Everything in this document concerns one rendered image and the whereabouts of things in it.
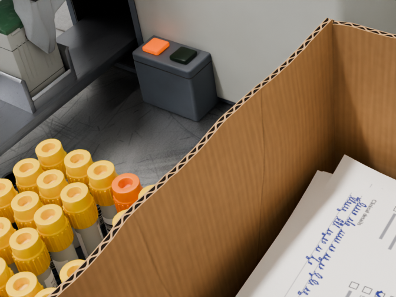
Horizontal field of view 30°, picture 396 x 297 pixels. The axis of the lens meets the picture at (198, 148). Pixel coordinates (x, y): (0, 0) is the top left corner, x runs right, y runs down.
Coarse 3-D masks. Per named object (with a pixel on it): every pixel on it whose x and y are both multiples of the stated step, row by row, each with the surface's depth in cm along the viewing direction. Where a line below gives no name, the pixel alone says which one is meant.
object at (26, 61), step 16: (16, 32) 53; (0, 48) 54; (16, 48) 54; (32, 48) 55; (0, 64) 56; (16, 64) 54; (32, 64) 56; (48, 64) 57; (32, 80) 56; (48, 80) 57; (32, 96) 57
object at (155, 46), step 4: (152, 40) 59; (156, 40) 59; (160, 40) 59; (148, 44) 59; (152, 44) 59; (156, 44) 59; (160, 44) 59; (164, 44) 59; (168, 44) 59; (144, 48) 59; (148, 48) 58; (152, 48) 58; (156, 48) 58; (160, 48) 58; (164, 48) 59; (152, 52) 58; (156, 52) 58; (160, 52) 58
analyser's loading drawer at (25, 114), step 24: (96, 24) 65; (120, 24) 64; (72, 48) 63; (96, 48) 62; (120, 48) 62; (0, 72) 56; (72, 72) 58; (96, 72) 60; (0, 96) 58; (24, 96) 55; (48, 96) 57; (72, 96) 59; (0, 120) 56; (24, 120) 56; (0, 144) 54
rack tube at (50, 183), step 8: (40, 176) 39; (48, 176) 39; (56, 176) 39; (40, 184) 39; (48, 184) 39; (56, 184) 39; (64, 184) 39; (40, 192) 39; (48, 192) 39; (56, 192) 39; (48, 200) 39; (56, 200) 39
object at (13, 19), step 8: (8, 0) 56; (0, 8) 55; (8, 8) 55; (0, 16) 54; (8, 16) 54; (16, 16) 54; (0, 24) 53; (8, 24) 53; (16, 24) 53; (0, 32) 53; (8, 32) 53
